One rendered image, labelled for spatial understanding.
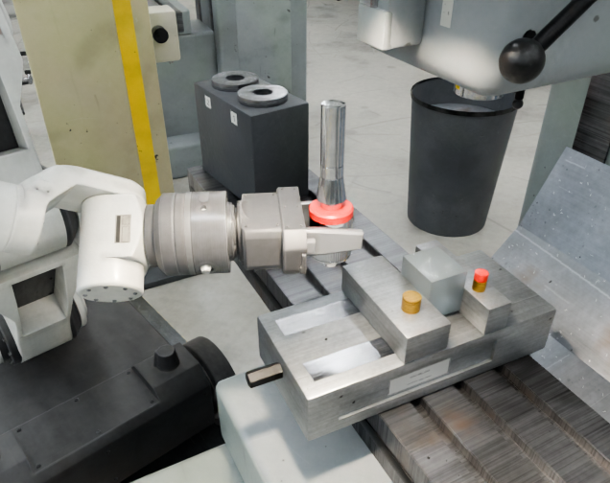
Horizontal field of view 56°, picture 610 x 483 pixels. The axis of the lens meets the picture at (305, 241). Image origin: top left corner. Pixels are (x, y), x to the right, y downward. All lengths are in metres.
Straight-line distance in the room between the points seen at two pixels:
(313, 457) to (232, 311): 1.56
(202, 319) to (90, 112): 0.87
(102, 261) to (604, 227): 0.71
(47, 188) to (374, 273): 0.39
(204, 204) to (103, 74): 1.67
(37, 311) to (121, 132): 1.21
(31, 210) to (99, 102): 1.69
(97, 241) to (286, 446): 0.36
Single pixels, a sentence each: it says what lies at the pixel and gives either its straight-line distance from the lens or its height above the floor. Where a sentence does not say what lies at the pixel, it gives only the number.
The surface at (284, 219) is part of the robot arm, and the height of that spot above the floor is 1.16.
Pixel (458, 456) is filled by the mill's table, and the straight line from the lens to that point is 0.71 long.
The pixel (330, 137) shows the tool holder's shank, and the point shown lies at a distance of 0.56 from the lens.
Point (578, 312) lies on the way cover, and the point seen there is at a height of 0.91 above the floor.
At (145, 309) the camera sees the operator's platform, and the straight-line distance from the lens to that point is 1.72.
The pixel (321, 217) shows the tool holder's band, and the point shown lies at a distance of 0.59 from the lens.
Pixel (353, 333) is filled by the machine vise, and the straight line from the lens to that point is 0.70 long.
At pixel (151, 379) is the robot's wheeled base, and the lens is 1.21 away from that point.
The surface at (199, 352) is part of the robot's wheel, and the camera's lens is 1.26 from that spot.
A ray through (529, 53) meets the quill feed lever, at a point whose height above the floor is 1.36.
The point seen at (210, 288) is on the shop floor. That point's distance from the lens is 2.41.
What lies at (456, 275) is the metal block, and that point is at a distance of 0.70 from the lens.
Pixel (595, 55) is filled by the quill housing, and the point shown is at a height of 1.34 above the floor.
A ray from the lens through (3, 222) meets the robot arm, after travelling 0.57.
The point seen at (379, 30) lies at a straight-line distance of 0.49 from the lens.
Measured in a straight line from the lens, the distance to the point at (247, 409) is 0.81.
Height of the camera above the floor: 1.46
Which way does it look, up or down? 33 degrees down
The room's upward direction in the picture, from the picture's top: straight up
